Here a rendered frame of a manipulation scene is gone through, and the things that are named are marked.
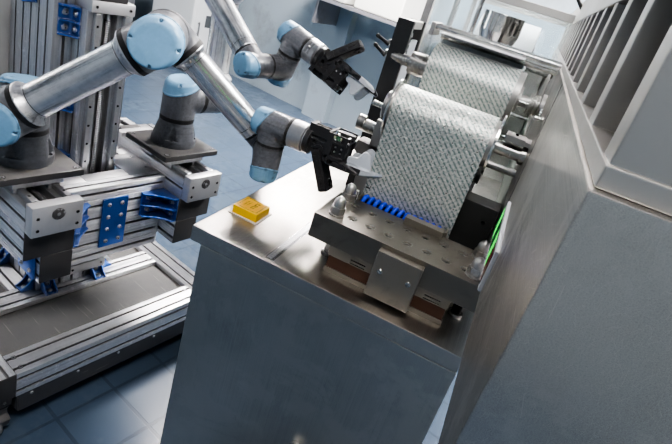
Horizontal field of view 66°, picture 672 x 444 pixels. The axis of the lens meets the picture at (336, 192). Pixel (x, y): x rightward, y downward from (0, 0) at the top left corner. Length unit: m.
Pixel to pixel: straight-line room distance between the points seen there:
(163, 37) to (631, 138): 1.05
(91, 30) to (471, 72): 1.07
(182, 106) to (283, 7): 4.32
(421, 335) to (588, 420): 0.72
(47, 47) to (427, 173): 1.14
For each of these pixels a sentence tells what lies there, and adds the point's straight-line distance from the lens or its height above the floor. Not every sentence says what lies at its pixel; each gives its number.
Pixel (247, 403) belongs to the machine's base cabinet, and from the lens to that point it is 1.40.
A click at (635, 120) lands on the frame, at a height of 1.48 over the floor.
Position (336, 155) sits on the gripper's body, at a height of 1.11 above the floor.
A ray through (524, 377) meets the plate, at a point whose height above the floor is 1.30.
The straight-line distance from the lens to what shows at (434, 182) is 1.23.
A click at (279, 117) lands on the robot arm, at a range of 1.32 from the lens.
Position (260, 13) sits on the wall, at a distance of 6.26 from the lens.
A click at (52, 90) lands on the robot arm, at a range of 1.36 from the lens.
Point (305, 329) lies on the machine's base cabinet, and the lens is 1.19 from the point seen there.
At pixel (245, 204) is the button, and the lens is 1.32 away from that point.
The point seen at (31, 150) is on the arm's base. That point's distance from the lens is 1.58.
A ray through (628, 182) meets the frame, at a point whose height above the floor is 1.45.
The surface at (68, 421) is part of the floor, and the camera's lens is 1.99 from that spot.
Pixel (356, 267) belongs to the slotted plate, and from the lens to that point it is 1.15.
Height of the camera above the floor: 1.52
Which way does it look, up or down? 23 degrees down
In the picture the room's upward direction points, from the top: 17 degrees clockwise
